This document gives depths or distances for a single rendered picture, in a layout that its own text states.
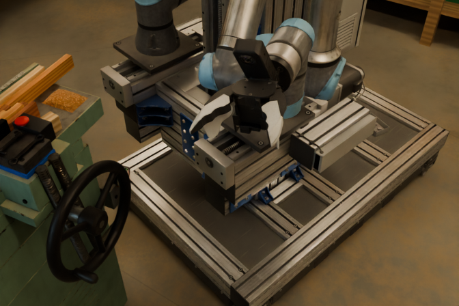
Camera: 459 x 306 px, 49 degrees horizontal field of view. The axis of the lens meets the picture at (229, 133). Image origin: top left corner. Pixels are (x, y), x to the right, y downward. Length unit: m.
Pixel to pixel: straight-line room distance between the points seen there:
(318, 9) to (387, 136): 1.29
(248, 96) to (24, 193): 0.57
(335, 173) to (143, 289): 0.90
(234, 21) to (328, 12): 0.24
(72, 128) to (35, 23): 2.50
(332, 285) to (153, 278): 0.70
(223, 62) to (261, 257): 0.97
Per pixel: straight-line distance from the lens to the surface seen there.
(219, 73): 1.03
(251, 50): 0.76
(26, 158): 1.12
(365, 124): 1.59
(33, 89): 1.44
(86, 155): 1.43
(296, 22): 0.98
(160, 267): 2.09
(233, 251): 1.86
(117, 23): 3.63
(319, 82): 1.26
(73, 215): 1.22
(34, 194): 1.14
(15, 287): 1.40
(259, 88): 0.81
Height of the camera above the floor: 1.72
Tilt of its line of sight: 41 degrees down
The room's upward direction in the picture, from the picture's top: straight up
